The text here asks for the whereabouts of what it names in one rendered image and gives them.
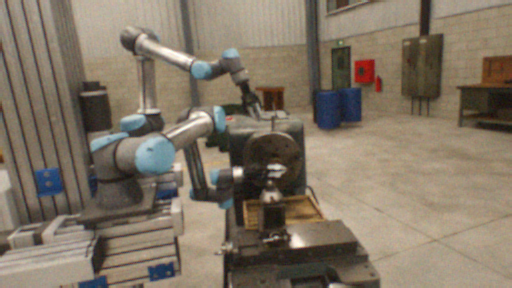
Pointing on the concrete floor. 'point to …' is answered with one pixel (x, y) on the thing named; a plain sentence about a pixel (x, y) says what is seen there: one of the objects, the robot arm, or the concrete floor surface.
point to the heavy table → (273, 96)
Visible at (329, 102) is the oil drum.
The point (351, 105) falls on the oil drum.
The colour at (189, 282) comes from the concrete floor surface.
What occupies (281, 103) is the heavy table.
